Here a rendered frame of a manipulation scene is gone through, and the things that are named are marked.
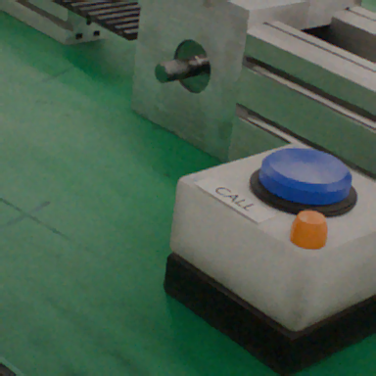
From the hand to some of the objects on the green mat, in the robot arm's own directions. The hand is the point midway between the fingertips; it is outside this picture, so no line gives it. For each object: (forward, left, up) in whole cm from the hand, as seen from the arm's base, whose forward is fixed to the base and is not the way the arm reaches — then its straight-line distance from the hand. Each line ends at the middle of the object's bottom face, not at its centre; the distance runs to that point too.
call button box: (-36, -22, -6) cm, 43 cm away
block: (-22, -9, -5) cm, 24 cm away
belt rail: (-7, +53, -3) cm, 53 cm away
